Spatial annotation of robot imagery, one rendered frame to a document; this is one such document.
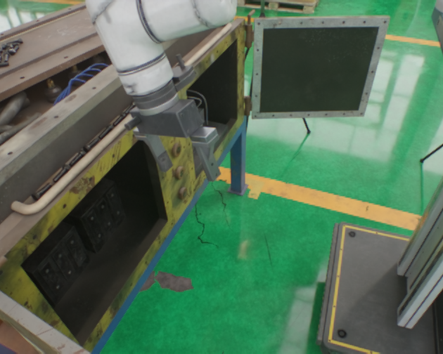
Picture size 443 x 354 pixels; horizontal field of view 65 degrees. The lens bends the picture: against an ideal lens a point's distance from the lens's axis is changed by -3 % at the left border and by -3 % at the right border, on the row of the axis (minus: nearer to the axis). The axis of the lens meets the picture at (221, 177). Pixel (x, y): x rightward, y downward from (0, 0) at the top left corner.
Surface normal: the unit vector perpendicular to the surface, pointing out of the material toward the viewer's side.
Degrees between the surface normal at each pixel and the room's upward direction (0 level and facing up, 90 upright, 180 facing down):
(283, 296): 0
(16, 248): 90
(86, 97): 0
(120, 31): 85
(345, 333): 0
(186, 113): 72
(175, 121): 92
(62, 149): 90
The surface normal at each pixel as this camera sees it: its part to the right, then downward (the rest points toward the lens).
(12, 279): 0.92, 0.25
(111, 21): -0.17, 0.57
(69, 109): -0.03, -0.73
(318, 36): 0.01, 0.68
